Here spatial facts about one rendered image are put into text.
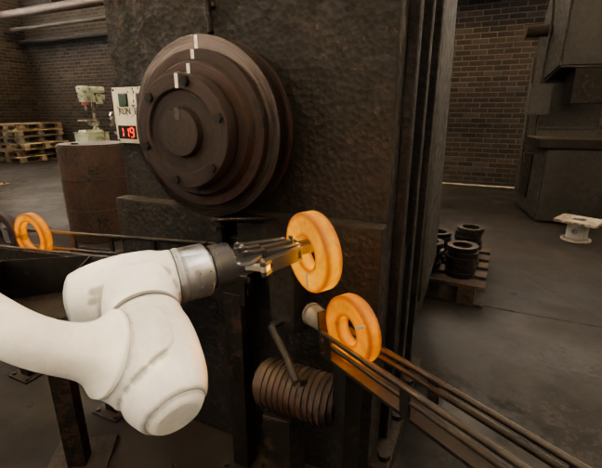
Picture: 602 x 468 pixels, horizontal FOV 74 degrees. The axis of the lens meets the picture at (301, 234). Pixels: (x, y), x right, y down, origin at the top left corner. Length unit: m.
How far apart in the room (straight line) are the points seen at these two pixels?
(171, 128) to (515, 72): 6.29
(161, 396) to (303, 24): 0.95
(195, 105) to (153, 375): 0.72
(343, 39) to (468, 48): 5.99
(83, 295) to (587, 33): 4.84
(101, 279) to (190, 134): 0.52
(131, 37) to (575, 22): 4.24
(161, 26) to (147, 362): 1.12
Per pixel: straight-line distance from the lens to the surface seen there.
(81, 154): 3.94
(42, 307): 1.45
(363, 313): 0.85
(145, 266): 0.62
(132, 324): 0.51
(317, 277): 0.75
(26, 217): 1.88
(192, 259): 0.65
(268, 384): 1.08
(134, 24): 1.51
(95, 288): 0.62
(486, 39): 7.06
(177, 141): 1.07
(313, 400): 1.04
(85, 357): 0.50
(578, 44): 5.00
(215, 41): 1.11
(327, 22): 1.14
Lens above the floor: 1.17
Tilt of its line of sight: 17 degrees down
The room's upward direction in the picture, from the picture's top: straight up
